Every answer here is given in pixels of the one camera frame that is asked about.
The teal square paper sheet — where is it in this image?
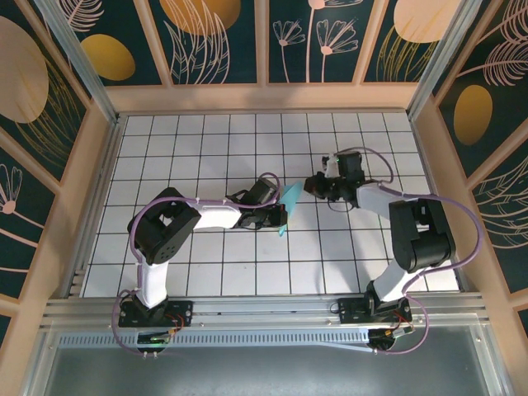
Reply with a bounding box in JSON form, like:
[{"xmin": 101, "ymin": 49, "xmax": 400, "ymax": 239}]
[{"xmin": 276, "ymin": 180, "xmax": 303, "ymax": 238}]

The grey metal panel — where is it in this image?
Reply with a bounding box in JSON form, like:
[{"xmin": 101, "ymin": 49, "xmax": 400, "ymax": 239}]
[{"xmin": 24, "ymin": 325, "xmax": 508, "ymax": 396}]

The aluminium mounting rail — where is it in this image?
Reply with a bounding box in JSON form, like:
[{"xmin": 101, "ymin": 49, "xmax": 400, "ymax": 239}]
[{"xmin": 40, "ymin": 291, "xmax": 488, "ymax": 327}]

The aluminium side rail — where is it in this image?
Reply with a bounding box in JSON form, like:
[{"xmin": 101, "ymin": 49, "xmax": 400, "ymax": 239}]
[
  {"xmin": 408, "ymin": 111, "xmax": 474, "ymax": 294},
  {"xmin": 61, "ymin": 115, "xmax": 125, "ymax": 299}
]

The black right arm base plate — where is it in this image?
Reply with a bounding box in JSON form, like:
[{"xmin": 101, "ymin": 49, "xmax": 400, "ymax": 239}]
[{"xmin": 337, "ymin": 296, "xmax": 413, "ymax": 325}]

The slotted grey cable duct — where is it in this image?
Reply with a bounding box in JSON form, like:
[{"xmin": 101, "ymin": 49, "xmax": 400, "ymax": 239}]
[{"xmin": 57, "ymin": 329, "xmax": 372, "ymax": 350}]

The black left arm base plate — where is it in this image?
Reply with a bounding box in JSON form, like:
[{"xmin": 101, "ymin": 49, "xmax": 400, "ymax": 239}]
[{"xmin": 118, "ymin": 299, "xmax": 195, "ymax": 328}]

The aluminium frame post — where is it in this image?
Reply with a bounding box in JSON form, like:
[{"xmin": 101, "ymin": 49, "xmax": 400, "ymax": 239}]
[
  {"xmin": 406, "ymin": 0, "xmax": 492, "ymax": 120},
  {"xmin": 32, "ymin": 0, "xmax": 123, "ymax": 127}
]

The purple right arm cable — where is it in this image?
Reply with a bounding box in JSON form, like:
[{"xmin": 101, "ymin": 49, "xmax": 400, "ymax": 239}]
[{"xmin": 337, "ymin": 147, "xmax": 483, "ymax": 355}]

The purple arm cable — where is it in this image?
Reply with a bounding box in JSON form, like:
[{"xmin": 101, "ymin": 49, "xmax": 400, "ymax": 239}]
[
  {"xmin": 111, "ymin": 172, "xmax": 285, "ymax": 359},
  {"xmin": 337, "ymin": 147, "xmax": 483, "ymax": 355}
]

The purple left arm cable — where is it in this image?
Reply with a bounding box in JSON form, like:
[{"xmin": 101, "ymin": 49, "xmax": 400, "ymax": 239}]
[{"xmin": 111, "ymin": 172, "xmax": 285, "ymax": 359}]

